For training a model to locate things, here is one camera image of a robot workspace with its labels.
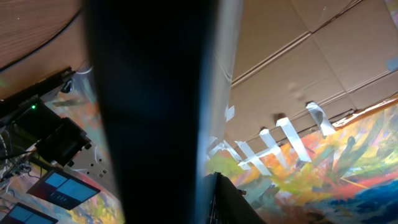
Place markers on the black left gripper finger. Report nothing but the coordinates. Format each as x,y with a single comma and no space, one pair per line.
225,204

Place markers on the Galaxy S24 smartphone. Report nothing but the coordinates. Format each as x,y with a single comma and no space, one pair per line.
163,74

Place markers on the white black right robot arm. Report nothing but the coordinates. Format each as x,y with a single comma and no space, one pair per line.
59,140

